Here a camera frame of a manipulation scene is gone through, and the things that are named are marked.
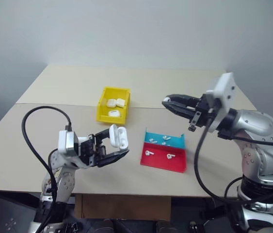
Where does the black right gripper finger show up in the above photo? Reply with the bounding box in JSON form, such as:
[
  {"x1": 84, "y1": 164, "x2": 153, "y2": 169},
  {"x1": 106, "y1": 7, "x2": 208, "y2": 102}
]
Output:
[
  {"x1": 161, "y1": 100, "x2": 197, "y2": 120},
  {"x1": 164, "y1": 94, "x2": 202, "y2": 108}
]

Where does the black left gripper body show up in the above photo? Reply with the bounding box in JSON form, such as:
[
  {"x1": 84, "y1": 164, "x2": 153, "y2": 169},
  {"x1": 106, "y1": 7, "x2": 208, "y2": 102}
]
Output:
[{"x1": 78, "y1": 133, "x2": 108, "y2": 169}]

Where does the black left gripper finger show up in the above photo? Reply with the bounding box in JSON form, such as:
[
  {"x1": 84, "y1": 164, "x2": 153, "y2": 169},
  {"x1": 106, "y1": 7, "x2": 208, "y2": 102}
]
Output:
[
  {"x1": 95, "y1": 128, "x2": 112, "y2": 147},
  {"x1": 97, "y1": 149, "x2": 130, "y2": 168}
]

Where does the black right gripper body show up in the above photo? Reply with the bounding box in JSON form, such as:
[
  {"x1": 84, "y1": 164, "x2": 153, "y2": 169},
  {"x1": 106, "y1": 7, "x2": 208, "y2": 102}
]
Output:
[{"x1": 188, "y1": 95, "x2": 219, "y2": 132}]

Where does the yellow plastic bin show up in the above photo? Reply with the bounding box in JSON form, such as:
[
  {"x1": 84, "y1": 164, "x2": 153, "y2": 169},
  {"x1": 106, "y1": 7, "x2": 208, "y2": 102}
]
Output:
[{"x1": 95, "y1": 86, "x2": 131, "y2": 126}]

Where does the blue tray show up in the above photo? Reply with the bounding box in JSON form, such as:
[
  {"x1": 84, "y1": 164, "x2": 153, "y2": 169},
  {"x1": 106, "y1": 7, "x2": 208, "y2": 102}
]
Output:
[{"x1": 144, "y1": 127, "x2": 186, "y2": 150}]

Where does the red tray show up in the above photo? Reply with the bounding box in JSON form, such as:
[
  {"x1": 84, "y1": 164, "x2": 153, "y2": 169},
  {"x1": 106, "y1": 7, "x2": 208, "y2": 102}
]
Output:
[{"x1": 140, "y1": 141, "x2": 188, "y2": 174}]

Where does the brown cardboard box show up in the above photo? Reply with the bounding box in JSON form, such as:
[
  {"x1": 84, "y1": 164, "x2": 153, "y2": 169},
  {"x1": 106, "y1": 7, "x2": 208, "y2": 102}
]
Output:
[{"x1": 75, "y1": 194, "x2": 172, "y2": 221}]

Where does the dark panel with white dots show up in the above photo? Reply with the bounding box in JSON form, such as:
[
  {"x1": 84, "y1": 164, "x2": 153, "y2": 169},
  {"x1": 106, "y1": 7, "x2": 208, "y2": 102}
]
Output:
[{"x1": 0, "y1": 189, "x2": 41, "y2": 233}]

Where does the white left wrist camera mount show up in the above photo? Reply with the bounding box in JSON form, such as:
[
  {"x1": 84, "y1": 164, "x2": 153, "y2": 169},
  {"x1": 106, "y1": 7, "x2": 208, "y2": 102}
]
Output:
[{"x1": 58, "y1": 130, "x2": 80, "y2": 154}]

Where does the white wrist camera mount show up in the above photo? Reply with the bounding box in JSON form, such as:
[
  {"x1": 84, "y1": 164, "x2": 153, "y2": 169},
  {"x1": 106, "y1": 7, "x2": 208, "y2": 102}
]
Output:
[
  {"x1": 206, "y1": 72, "x2": 237, "y2": 133},
  {"x1": 58, "y1": 130, "x2": 80, "y2": 154}
]

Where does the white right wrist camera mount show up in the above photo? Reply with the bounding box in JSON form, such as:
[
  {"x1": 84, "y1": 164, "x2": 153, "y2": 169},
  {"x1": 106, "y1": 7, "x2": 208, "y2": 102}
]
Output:
[{"x1": 206, "y1": 72, "x2": 237, "y2": 133}]

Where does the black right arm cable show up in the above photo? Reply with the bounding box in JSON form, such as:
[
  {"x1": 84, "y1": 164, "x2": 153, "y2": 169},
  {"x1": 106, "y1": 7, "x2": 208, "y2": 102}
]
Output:
[{"x1": 194, "y1": 113, "x2": 273, "y2": 205}]

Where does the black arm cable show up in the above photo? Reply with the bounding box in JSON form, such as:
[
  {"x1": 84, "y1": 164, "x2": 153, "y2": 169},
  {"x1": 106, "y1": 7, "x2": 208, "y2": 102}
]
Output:
[
  {"x1": 194, "y1": 113, "x2": 273, "y2": 205},
  {"x1": 21, "y1": 105, "x2": 74, "y2": 233}
]

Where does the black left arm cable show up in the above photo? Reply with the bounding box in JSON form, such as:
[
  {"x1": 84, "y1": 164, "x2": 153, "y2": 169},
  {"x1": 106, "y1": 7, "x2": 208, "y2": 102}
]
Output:
[{"x1": 21, "y1": 105, "x2": 74, "y2": 233}]

